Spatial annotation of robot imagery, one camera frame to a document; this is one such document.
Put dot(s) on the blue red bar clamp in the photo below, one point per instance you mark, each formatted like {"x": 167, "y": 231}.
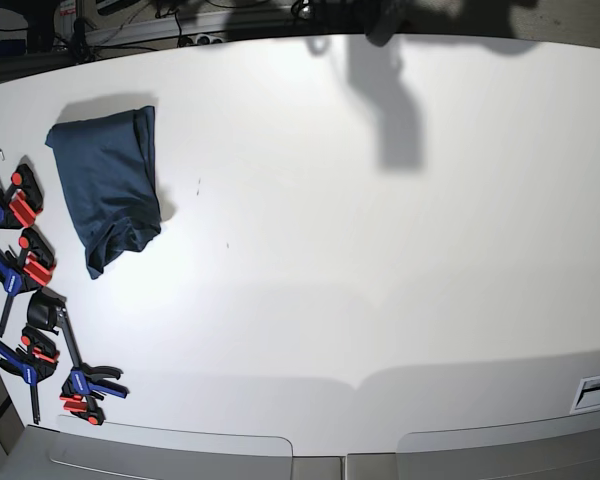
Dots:
{"x": 22, "y": 201}
{"x": 30, "y": 270}
{"x": 34, "y": 361}

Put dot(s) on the white label slot plate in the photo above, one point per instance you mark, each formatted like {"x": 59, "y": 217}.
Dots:
{"x": 587, "y": 397}

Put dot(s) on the black object at table top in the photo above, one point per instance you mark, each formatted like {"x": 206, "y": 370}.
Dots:
{"x": 384, "y": 17}

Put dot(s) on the dark blue T-shirt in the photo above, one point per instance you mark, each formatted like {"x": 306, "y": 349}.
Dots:
{"x": 107, "y": 170}

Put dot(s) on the long black bar clamp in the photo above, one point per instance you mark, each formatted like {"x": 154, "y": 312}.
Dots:
{"x": 85, "y": 385}

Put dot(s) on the top blue red bar clamp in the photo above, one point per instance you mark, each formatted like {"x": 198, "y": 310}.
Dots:
{"x": 22, "y": 201}

